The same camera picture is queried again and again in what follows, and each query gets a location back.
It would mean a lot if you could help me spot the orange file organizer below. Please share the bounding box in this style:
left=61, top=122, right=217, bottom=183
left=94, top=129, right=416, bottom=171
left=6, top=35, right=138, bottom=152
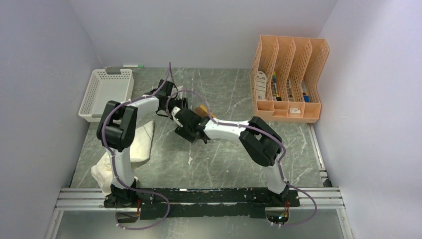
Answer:
left=250, top=35, right=329, bottom=123

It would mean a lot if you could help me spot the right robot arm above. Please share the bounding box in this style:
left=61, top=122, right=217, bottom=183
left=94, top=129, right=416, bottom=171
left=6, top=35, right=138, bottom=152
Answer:
left=171, top=107, right=289, bottom=206

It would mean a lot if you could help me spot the green white marker pen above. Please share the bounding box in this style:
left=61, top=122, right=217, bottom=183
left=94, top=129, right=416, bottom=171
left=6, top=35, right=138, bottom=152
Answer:
left=122, top=64, right=144, bottom=68

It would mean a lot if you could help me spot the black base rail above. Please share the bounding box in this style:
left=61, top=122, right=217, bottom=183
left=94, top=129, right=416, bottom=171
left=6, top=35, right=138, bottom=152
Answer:
left=103, top=187, right=300, bottom=220

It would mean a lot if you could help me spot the cream white towel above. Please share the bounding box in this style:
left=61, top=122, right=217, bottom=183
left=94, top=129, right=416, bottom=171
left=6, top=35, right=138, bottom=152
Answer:
left=91, top=120, right=154, bottom=196

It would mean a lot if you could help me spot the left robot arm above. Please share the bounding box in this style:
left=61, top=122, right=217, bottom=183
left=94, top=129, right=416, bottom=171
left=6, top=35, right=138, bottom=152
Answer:
left=97, top=80, right=183, bottom=208

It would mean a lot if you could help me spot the yellow brown bear towel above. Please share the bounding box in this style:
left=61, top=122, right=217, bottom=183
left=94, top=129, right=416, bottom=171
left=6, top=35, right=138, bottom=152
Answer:
left=194, top=105, right=215, bottom=118

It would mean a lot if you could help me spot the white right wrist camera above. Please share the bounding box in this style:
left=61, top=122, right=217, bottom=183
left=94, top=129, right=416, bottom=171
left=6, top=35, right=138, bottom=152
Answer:
left=171, top=107, right=183, bottom=127

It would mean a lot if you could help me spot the white plastic basket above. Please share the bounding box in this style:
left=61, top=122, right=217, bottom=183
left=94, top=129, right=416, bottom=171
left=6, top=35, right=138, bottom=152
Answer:
left=78, top=67, right=134, bottom=122

